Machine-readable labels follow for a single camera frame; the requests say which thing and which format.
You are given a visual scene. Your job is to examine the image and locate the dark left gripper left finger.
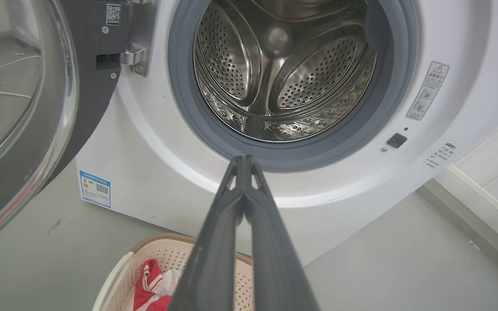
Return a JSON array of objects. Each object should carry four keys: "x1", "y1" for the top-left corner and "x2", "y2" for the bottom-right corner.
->
[{"x1": 167, "y1": 156, "x2": 245, "y2": 311}]

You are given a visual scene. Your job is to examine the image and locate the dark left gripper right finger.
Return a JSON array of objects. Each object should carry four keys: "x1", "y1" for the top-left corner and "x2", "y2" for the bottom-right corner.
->
[{"x1": 245, "y1": 155, "x2": 321, "y2": 311}]

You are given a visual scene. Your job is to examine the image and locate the red cloth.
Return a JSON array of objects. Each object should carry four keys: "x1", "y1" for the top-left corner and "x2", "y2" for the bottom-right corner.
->
[{"x1": 133, "y1": 258, "x2": 185, "y2": 311}]

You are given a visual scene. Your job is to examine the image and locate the cream perforated laundry basket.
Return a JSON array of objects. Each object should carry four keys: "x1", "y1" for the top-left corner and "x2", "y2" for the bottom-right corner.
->
[{"x1": 93, "y1": 233, "x2": 254, "y2": 311}]

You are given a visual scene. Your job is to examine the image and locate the stainless steel washing machine drum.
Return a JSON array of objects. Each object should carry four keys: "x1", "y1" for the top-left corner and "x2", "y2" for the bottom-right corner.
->
[{"x1": 193, "y1": 0, "x2": 378, "y2": 143}]

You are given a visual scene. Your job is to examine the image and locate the black washer door with glass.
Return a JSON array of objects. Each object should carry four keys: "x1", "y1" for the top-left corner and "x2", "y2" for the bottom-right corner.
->
[{"x1": 0, "y1": 0, "x2": 159, "y2": 253}]

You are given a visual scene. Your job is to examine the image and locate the silver metal door hinge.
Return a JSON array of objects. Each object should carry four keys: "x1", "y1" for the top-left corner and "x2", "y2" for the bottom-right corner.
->
[{"x1": 120, "y1": 0, "x2": 160, "y2": 77}]

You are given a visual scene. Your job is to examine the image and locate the white front-load washing machine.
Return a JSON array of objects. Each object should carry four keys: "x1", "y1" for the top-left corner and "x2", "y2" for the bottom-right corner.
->
[{"x1": 75, "y1": 0, "x2": 498, "y2": 266}]

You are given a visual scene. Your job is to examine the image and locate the blue energy label sticker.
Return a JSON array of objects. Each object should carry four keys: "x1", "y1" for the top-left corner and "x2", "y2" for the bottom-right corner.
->
[{"x1": 79, "y1": 170, "x2": 111, "y2": 209}]

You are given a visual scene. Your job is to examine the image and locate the grey rubber door gasket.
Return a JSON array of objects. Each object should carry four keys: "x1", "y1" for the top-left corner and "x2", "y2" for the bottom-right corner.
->
[{"x1": 168, "y1": 0, "x2": 419, "y2": 172}]

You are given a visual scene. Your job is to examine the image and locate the white text sticker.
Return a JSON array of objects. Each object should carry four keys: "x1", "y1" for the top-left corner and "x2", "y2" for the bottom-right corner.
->
[{"x1": 423, "y1": 142, "x2": 457, "y2": 169}]

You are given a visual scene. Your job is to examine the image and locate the grey warning sticker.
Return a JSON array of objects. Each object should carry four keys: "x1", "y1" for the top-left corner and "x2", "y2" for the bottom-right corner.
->
[{"x1": 406, "y1": 61, "x2": 450, "y2": 121}]

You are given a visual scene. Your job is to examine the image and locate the QR code sticker on door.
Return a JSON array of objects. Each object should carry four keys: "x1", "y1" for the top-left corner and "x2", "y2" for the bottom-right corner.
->
[{"x1": 106, "y1": 3, "x2": 121, "y2": 25}]

